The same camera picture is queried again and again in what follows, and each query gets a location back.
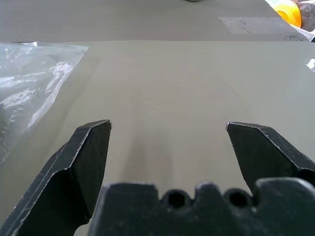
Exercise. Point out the dark round object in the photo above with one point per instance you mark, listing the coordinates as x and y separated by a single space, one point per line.
193 0

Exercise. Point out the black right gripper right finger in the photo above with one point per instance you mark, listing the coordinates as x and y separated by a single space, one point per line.
265 152

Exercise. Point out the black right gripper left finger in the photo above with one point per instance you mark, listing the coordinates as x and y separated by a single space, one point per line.
73 172

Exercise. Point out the yellow tape roll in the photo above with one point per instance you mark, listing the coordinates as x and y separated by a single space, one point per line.
290 12

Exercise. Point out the clear plastic bag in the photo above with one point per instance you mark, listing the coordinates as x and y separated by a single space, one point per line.
29 91

